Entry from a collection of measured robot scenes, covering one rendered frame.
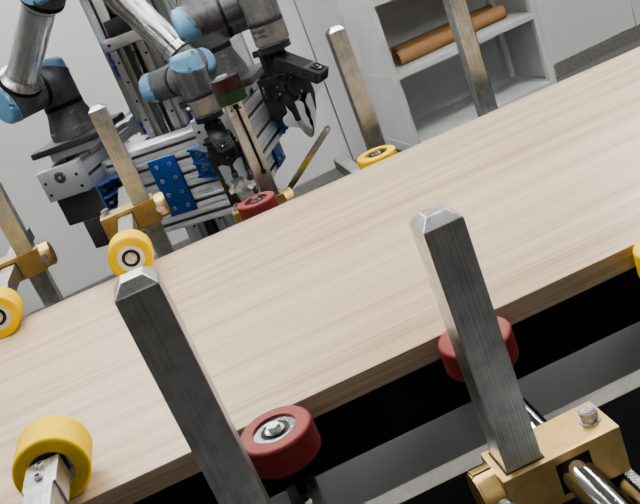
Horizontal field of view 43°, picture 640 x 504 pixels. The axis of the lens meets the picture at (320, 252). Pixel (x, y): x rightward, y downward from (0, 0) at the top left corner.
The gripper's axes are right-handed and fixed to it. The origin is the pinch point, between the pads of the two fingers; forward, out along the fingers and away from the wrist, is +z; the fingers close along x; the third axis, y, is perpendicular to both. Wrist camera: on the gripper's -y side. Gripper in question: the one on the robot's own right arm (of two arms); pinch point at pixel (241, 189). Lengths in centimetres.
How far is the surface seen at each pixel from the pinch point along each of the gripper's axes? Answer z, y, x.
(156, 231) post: -7.6, -32.6, 20.9
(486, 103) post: -4, -33, -55
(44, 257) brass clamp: -12, -34, 43
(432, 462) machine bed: 8, -120, -2
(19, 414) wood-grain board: -7, -91, 44
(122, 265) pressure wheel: -11, -57, 27
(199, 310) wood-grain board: -7, -83, 17
